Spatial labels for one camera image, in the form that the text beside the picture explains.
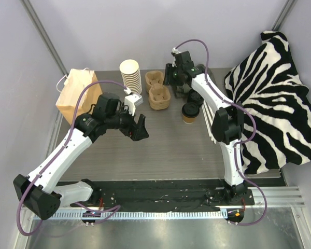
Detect brown pulp cup carrier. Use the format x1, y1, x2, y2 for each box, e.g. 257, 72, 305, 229
145, 71, 164, 93

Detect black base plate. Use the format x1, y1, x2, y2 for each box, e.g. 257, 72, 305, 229
83, 179, 255, 213

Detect zebra print blanket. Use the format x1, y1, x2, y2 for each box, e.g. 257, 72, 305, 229
224, 31, 311, 175

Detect black plastic cup lid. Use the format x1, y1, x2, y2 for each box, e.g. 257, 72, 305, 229
181, 103, 200, 116

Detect olive green cloth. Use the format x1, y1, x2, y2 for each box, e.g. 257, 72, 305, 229
172, 63, 216, 99

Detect brown paper bag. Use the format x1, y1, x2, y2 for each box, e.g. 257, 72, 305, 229
55, 68, 102, 125

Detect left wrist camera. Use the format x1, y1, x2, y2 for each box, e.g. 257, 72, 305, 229
124, 94, 143, 116

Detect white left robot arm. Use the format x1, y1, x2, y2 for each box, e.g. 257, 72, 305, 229
13, 93, 149, 220

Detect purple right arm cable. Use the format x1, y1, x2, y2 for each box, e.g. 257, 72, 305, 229
174, 38, 267, 226

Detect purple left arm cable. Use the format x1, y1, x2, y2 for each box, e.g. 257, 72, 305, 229
15, 79, 133, 236

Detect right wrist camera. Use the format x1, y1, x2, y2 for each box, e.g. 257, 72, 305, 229
171, 47, 180, 67

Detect white cable duct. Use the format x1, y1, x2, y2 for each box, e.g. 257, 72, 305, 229
48, 209, 228, 220

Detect stack of black lids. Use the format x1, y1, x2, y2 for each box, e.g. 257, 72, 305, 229
187, 89, 204, 107

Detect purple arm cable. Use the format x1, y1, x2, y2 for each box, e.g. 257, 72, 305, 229
174, 38, 267, 226
15, 79, 133, 236

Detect white wrapped straws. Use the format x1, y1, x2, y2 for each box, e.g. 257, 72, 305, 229
202, 101, 217, 144

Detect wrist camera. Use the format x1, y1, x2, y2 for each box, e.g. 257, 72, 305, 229
171, 47, 180, 67
124, 94, 143, 116

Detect stack of pulp cup carriers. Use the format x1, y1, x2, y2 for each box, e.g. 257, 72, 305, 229
149, 86, 171, 110

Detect stack of white paper cups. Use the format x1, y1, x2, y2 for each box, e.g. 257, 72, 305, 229
119, 59, 142, 94

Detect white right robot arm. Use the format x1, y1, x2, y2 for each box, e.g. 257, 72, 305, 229
164, 48, 247, 205

